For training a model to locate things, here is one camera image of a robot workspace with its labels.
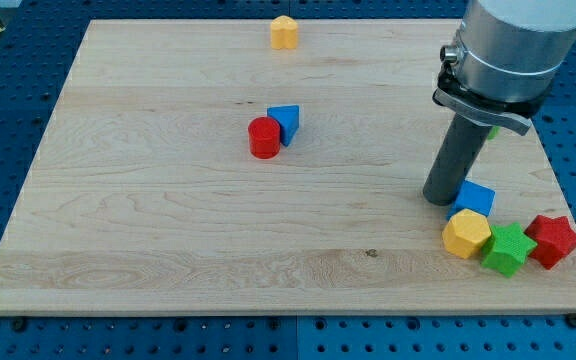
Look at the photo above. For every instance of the green star block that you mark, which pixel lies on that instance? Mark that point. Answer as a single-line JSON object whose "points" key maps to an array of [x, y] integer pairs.
{"points": [[507, 250]]}

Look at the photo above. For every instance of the blue triangle block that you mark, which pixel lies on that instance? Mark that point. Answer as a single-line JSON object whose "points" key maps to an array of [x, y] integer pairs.
{"points": [[288, 118]]}

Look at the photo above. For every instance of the red cylinder block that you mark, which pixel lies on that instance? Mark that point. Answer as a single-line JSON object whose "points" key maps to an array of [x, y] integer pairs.
{"points": [[264, 137]]}

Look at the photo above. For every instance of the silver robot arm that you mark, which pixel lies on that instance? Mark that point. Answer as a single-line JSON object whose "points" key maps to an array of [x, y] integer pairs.
{"points": [[497, 72]]}

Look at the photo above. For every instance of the green block behind rod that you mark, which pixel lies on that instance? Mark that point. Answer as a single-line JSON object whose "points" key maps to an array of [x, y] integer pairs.
{"points": [[493, 133]]}

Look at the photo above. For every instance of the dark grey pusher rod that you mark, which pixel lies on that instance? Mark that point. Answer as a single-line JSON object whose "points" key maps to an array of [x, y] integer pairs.
{"points": [[462, 143]]}

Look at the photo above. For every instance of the red star block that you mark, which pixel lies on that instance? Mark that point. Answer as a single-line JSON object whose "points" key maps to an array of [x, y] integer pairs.
{"points": [[555, 239]]}

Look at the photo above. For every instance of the yellow hexagon block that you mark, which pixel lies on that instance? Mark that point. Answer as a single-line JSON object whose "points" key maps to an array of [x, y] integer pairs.
{"points": [[465, 233]]}

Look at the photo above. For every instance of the blue cube block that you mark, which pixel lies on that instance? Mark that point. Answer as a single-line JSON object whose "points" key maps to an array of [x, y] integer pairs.
{"points": [[475, 197]]}

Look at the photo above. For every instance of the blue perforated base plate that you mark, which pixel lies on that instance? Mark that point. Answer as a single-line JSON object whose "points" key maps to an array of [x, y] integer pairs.
{"points": [[37, 48]]}

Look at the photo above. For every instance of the yellow heart block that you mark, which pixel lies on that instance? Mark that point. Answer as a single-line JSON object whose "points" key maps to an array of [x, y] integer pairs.
{"points": [[284, 33]]}

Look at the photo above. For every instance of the wooden board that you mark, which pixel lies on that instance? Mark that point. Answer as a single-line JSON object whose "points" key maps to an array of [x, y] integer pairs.
{"points": [[143, 198]]}

